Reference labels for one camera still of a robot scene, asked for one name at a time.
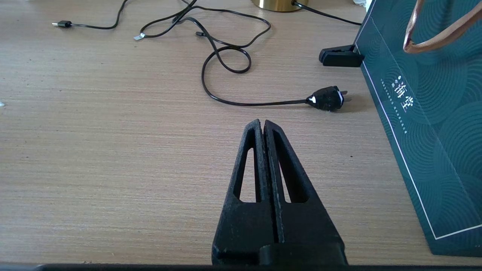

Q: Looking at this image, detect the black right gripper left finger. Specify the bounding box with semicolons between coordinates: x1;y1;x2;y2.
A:
211;119;278;265

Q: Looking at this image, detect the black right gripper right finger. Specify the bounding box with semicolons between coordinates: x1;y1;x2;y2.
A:
263;120;348;265

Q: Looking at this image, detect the black clip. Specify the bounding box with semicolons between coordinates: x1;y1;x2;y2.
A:
319;44;365;68

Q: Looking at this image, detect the brass desk lamp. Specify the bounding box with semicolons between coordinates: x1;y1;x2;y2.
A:
252;0;310;13

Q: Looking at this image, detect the black cable bundle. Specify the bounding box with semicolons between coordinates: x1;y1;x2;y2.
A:
173;0;362;113

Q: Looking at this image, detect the thin black USB cable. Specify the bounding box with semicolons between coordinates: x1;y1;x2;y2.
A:
52;0;198;41

